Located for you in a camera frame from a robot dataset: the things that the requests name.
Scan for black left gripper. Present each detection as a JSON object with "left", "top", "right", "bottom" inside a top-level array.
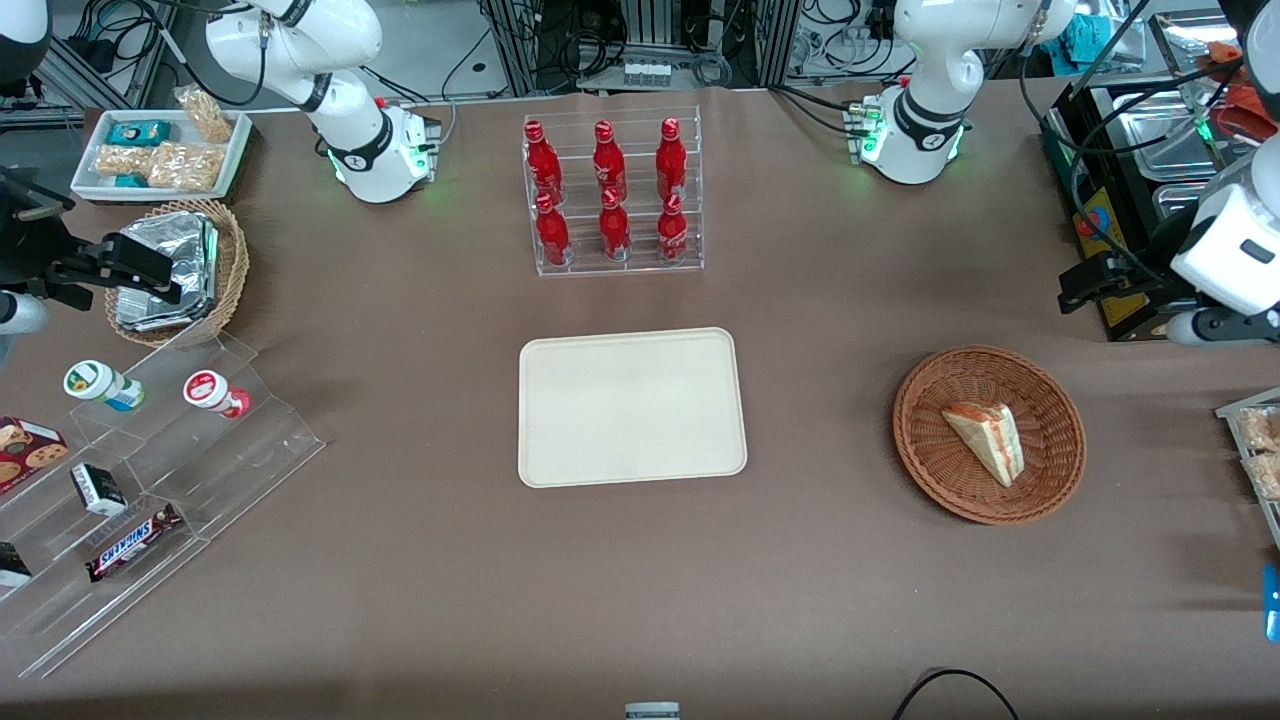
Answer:
[{"left": 1060, "top": 250, "right": 1201, "bottom": 317}]

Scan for triangular sandwich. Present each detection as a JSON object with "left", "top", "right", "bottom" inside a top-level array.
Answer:
[{"left": 941, "top": 401, "right": 1027, "bottom": 489}]

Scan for tan deep wicker basket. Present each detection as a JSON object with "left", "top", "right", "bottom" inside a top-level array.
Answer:
[{"left": 104, "top": 198, "right": 251, "bottom": 350}]

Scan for white rectangular snack tray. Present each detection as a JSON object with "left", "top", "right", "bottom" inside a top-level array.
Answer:
[{"left": 70, "top": 108, "right": 254, "bottom": 205}]

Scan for clear acrylic snack tray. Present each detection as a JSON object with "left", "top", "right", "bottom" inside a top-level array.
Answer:
[{"left": 1215, "top": 388, "right": 1280, "bottom": 552}]

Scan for brown round wicker basket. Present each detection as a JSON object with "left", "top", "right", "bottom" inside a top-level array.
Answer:
[{"left": 892, "top": 345, "right": 1088, "bottom": 527}]

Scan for beige plastic tray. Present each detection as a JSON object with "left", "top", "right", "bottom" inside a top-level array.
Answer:
[{"left": 517, "top": 327, "right": 749, "bottom": 490}]

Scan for silver foil wrapped package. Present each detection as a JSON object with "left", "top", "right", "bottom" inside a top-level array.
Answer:
[
  {"left": 114, "top": 288, "right": 217, "bottom": 334},
  {"left": 118, "top": 211, "right": 220, "bottom": 303}
]

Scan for black food warmer cabinet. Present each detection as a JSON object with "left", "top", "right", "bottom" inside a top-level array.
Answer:
[{"left": 1040, "top": 10, "right": 1280, "bottom": 343}]

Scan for large bag of puffed snacks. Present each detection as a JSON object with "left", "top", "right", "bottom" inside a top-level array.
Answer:
[{"left": 147, "top": 141, "right": 227, "bottom": 192}]

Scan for small bag of puffed snacks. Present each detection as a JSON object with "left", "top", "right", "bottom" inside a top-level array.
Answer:
[{"left": 94, "top": 145, "right": 153, "bottom": 180}]

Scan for green lid yogurt cup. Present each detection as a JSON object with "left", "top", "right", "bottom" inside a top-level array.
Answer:
[{"left": 63, "top": 360, "right": 146, "bottom": 413}]

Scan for red lid yogurt cup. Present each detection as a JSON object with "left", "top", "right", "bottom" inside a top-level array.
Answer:
[{"left": 183, "top": 369, "right": 252, "bottom": 420}]

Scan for steel food pan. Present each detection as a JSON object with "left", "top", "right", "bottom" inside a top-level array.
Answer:
[
  {"left": 1153, "top": 183, "right": 1221, "bottom": 226},
  {"left": 1108, "top": 92, "right": 1226, "bottom": 183}
]

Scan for teal snack box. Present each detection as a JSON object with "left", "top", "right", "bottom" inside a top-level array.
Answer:
[{"left": 106, "top": 120, "right": 173, "bottom": 149}]

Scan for clear bag of puffed snacks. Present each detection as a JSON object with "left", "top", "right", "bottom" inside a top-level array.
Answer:
[{"left": 174, "top": 85, "right": 234, "bottom": 145}]

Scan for clear acrylic stepped shelf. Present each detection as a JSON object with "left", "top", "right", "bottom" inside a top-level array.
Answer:
[{"left": 0, "top": 330, "right": 327, "bottom": 682}]

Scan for red cookie box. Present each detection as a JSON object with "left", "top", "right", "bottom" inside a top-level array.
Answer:
[{"left": 0, "top": 416, "right": 71, "bottom": 497}]

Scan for small black white carton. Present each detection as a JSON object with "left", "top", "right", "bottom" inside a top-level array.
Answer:
[{"left": 70, "top": 462, "right": 129, "bottom": 518}]

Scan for teal plastic packet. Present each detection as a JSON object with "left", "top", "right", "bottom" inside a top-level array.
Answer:
[{"left": 1062, "top": 15, "right": 1103, "bottom": 63}]

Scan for Snickers chocolate bar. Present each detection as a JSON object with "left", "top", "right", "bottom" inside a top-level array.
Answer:
[{"left": 85, "top": 502, "right": 185, "bottom": 584}]

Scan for red cola bottle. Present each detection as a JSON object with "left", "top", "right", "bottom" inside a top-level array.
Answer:
[
  {"left": 598, "top": 188, "right": 633, "bottom": 263},
  {"left": 524, "top": 120, "right": 563, "bottom": 206},
  {"left": 657, "top": 193, "right": 690, "bottom": 264},
  {"left": 535, "top": 193, "right": 572, "bottom": 267},
  {"left": 655, "top": 118, "right": 689, "bottom": 201},
  {"left": 592, "top": 120, "right": 629, "bottom": 201}
]

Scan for clear acrylic bottle rack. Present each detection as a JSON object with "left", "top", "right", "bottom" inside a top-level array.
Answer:
[{"left": 521, "top": 105, "right": 706, "bottom": 280}]

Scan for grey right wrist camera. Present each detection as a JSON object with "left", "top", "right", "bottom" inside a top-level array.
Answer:
[{"left": 0, "top": 290, "right": 49, "bottom": 337}]

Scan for black looped cable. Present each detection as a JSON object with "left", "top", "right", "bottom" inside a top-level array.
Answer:
[{"left": 892, "top": 668, "right": 1020, "bottom": 720}]

